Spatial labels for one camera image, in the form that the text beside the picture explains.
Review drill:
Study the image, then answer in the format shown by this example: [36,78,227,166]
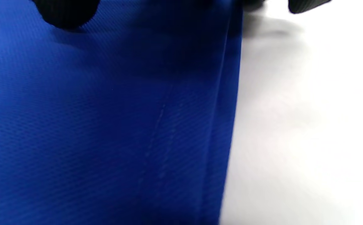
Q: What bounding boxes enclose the blue t-shirt clothes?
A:
[0,0,244,225]

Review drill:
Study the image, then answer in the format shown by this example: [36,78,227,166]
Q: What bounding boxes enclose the person's right hand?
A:
[30,0,332,31]

